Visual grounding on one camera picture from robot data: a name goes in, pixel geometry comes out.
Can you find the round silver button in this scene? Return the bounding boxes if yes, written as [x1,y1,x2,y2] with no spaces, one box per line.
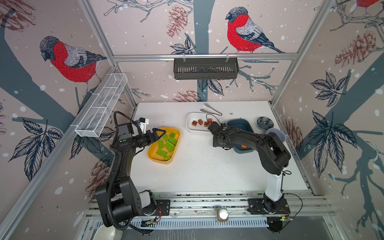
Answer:
[216,208,229,222]

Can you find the green 2x3 lego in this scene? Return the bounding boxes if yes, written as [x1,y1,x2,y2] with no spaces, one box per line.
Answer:
[168,138,178,146]
[165,143,174,153]

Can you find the green 2x4 lego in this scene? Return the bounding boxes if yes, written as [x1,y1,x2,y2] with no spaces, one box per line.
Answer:
[163,134,170,142]
[158,139,165,150]
[156,149,168,158]

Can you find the black hanging wire basket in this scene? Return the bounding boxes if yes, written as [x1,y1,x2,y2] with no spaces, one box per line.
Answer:
[174,58,239,80]

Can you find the white bowl bottom left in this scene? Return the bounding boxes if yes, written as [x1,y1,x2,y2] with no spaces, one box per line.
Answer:
[93,225,123,240]

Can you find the green 2x3 lego top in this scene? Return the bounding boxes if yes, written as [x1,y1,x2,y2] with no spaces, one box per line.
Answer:
[165,143,174,153]

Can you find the lavender plastic bowl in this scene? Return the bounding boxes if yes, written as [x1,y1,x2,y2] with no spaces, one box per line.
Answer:
[267,128,288,143]

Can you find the dark patterned ceramic bowl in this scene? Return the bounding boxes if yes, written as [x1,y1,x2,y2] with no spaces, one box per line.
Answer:
[257,117,274,130]

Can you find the white plastic bin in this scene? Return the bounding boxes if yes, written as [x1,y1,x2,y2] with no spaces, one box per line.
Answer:
[186,113,222,134]

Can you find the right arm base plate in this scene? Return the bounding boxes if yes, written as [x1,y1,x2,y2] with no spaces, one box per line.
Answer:
[247,196,291,215]

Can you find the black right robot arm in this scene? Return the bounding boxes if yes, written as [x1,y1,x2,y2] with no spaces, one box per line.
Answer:
[208,122,292,203]

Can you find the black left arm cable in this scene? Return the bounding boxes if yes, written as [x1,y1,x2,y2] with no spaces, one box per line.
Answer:
[105,110,157,235]

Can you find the green 2x4 lego bottom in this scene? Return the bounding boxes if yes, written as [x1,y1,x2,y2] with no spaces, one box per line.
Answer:
[156,149,168,158]

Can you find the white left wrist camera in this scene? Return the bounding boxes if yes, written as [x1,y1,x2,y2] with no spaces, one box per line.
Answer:
[136,118,149,134]

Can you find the teal plastic bin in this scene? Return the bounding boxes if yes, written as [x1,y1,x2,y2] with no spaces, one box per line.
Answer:
[226,118,256,155]

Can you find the white wire mesh shelf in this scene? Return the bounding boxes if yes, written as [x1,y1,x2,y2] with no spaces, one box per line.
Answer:
[75,73,128,138]

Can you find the metal tongs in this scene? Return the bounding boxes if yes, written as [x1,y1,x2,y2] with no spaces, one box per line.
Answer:
[200,103,223,117]

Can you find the yellow plastic bin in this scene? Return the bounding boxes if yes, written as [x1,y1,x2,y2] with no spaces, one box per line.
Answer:
[147,127,181,164]

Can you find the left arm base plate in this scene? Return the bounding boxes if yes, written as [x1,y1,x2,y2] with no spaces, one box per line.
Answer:
[140,200,171,217]

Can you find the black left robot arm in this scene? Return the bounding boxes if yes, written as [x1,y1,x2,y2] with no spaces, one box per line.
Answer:
[95,122,166,231]

